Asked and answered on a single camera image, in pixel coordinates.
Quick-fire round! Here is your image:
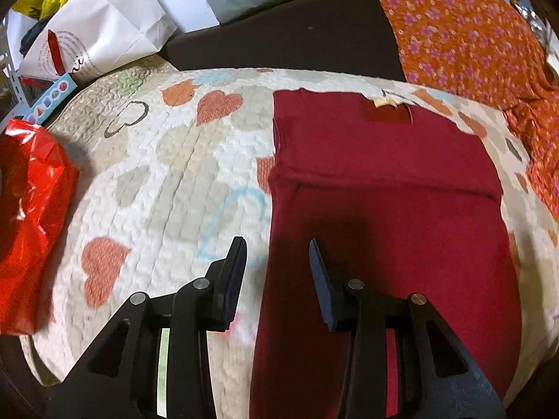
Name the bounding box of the dark red shirt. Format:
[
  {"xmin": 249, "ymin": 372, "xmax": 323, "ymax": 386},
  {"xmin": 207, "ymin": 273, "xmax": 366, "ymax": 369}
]
[{"xmin": 249, "ymin": 89, "xmax": 521, "ymax": 418}]

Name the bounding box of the red shiny plastic bag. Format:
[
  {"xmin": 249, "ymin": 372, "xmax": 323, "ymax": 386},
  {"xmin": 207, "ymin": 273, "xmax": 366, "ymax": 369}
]
[{"xmin": 1, "ymin": 119, "xmax": 79, "ymax": 336}]

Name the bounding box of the heart patterned quilt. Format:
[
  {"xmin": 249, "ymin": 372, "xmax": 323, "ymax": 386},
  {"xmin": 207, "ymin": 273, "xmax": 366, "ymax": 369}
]
[{"xmin": 19, "ymin": 56, "xmax": 558, "ymax": 418}]

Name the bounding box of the light blue dotted box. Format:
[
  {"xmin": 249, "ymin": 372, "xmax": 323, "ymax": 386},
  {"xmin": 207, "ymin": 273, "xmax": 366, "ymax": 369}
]
[{"xmin": 23, "ymin": 73, "xmax": 77, "ymax": 125}]

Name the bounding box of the orange floral fabric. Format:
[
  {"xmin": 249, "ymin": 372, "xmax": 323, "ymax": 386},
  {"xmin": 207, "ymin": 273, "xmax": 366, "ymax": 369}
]
[{"xmin": 379, "ymin": 0, "xmax": 558, "ymax": 215}]

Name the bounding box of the white paper bag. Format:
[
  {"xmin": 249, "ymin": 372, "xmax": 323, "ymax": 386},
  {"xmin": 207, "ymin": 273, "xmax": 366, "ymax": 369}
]
[{"xmin": 18, "ymin": 0, "xmax": 176, "ymax": 84}]

